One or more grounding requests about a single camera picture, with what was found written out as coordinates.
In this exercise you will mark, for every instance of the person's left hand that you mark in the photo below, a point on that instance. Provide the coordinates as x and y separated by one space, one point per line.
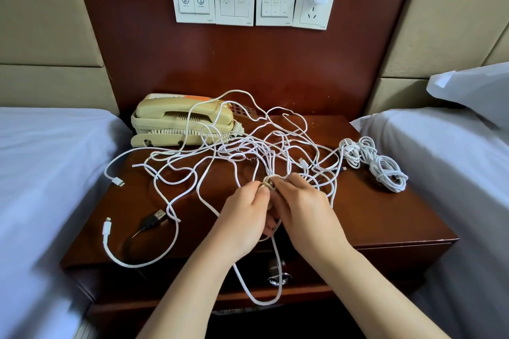
242 219

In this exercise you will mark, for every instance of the person's right hand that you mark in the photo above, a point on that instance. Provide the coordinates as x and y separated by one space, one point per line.
306 215

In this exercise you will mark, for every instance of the dark wooden drawer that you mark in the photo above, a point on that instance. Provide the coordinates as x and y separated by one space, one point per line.
135 283

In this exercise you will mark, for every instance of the person's right forearm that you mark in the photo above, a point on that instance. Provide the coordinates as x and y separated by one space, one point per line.
378 299

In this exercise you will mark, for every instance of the person's left forearm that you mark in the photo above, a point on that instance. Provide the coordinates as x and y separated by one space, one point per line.
195 299

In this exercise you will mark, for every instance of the wooden nightstand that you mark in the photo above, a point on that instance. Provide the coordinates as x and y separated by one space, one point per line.
405 219

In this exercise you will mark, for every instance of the small black usb plug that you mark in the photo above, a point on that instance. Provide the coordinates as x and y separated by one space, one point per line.
159 214

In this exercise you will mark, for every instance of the white crumpled bag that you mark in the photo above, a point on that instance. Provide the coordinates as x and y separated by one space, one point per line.
246 309

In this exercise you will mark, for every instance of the right bed white sheet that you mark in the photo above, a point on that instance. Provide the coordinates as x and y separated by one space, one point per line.
469 184

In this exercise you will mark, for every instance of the bed white sheet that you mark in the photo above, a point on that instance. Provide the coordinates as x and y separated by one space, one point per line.
469 184
48 208

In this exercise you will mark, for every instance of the left bed white sheet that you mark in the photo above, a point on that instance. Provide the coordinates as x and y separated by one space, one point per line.
48 208

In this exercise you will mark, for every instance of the white pillow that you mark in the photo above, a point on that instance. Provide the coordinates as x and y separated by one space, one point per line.
477 92

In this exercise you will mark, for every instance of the beige padded headboard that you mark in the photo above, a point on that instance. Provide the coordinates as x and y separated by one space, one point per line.
453 17
48 25

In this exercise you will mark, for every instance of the dark wooden wall panel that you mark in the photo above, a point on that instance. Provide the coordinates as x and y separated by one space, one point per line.
238 64

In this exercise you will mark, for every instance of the white triple rocker wall switch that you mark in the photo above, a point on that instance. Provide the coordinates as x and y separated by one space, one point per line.
275 3

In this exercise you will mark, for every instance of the white double rocker wall switch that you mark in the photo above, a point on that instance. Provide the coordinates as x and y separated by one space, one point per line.
235 3

